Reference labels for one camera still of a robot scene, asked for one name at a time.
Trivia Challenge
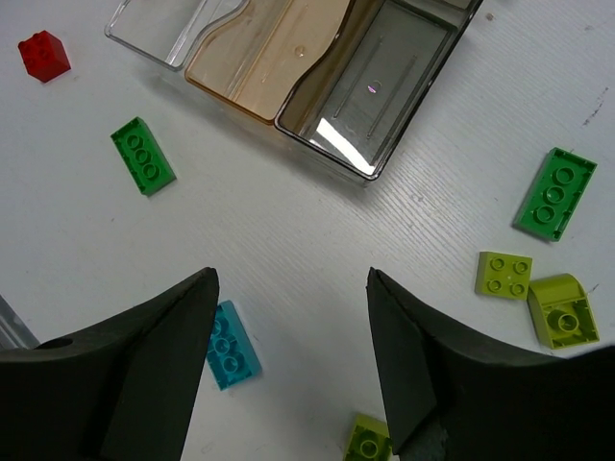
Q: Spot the cyan long lego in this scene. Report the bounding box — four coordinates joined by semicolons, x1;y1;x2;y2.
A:
207;301;261;391

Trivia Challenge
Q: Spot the grey smoky container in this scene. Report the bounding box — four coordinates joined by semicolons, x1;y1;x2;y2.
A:
274;1;481;183

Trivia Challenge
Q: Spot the green long lego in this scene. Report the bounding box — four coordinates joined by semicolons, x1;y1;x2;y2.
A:
111;117;176;197
512;147;597;242

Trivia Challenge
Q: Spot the amber transparent container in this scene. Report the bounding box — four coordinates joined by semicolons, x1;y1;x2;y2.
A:
184;0;371;127

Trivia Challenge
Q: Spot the lime lego near front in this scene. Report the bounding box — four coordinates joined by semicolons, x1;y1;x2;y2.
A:
343;413;392;461

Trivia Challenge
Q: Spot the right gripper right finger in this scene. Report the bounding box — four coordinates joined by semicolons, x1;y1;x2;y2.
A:
366;269;614;460

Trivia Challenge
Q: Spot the lime flat square lego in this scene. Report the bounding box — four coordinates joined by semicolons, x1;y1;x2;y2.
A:
475;252;532;301

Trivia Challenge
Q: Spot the red square lego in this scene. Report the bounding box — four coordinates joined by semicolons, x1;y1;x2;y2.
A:
18;31;71;84

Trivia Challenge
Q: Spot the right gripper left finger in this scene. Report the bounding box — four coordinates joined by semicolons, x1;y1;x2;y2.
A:
1;268;219;460

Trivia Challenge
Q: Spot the lime curved lego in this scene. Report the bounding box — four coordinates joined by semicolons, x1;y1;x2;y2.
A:
528;274;600;350

